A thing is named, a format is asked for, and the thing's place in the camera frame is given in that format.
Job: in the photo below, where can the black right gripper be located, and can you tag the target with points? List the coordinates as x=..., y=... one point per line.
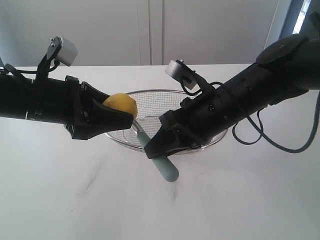
x=196, y=122

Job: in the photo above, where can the yellow lemon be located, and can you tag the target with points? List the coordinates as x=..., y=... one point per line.
x=122, y=102

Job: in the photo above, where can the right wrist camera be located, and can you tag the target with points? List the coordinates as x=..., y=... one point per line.
x=177, y=70

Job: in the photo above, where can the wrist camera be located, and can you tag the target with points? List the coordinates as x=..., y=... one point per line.
x=61, y=50
x=177, y=70

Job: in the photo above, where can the teal handled peeler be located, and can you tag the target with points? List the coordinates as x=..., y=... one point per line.
x=166, y=168

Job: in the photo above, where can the oval wire mesh basket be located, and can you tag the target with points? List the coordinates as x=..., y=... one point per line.
x=151, y=104

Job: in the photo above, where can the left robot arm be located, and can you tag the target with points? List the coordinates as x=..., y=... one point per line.
x=43, y=99

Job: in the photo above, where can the white cabinet doors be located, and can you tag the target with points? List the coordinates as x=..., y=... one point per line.
x=137, y=32

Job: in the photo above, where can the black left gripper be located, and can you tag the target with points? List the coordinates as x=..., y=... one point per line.
x=88, y=116

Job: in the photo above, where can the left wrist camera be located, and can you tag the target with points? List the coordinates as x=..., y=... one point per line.
x=61, y=50

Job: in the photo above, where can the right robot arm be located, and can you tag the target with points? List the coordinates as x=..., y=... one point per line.
x=288, y=68

